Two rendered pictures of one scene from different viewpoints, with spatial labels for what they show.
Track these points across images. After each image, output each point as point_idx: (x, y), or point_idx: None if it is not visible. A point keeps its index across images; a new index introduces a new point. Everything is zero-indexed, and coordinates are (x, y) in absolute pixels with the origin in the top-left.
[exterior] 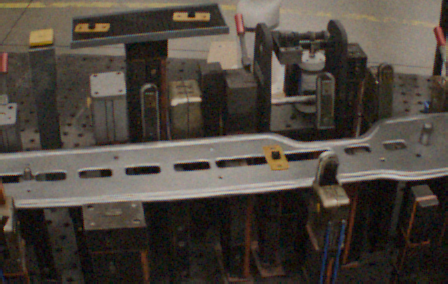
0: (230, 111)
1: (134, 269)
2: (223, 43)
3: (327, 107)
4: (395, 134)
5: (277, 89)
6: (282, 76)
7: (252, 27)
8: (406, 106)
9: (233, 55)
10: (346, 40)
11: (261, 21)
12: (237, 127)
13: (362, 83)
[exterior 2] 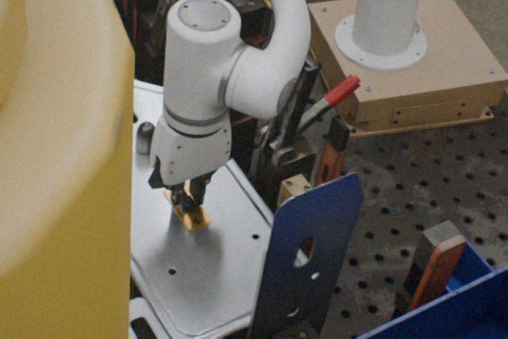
0: None
1: None
2: None
3: (159, 29)
4: (151, 112)
5: (359, 59)
6: (393, 58)
7: None
8: (490, 239)
9: (422, 11)
10: None
11: None
12: None
13: None
